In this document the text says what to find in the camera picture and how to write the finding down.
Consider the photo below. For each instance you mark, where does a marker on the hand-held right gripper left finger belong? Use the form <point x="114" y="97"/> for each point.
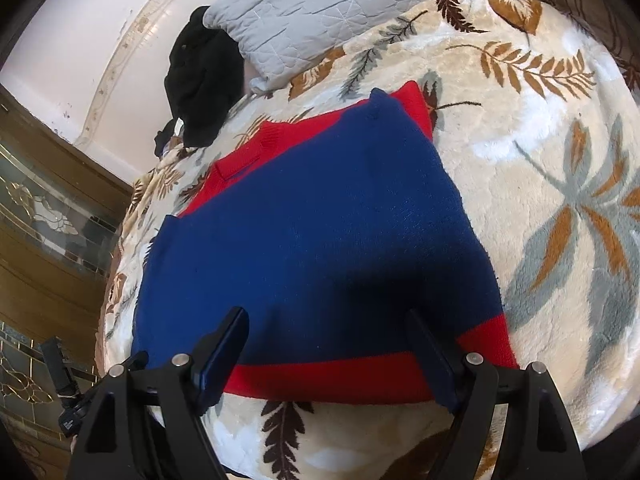
<point x="220" y="360"/>

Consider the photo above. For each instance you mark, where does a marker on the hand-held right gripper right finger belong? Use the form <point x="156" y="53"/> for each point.
<point x="437" y="365"/>

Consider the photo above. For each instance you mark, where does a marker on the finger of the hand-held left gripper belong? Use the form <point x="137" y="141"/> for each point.
<point x="54" y="365"/>

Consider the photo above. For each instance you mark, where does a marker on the red and blue sweater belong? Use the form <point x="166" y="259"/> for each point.
<point x="310" y="240"/>

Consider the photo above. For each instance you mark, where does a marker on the wooden door with stained glass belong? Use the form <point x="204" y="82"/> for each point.
<point x="45" y="220"/>

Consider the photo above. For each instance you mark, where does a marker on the leaf print blanket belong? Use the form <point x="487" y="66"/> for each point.
<point x="540" y="170"/>

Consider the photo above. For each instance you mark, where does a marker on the small dark cloth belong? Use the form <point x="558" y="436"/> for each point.
<point x="164" y="141"/>

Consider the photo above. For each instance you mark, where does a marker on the black garment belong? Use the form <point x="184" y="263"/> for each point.
<point x="200" y="80"/>

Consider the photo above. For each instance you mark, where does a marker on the grey quilted pillow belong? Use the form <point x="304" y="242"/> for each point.
<point x="330" y="5"/>

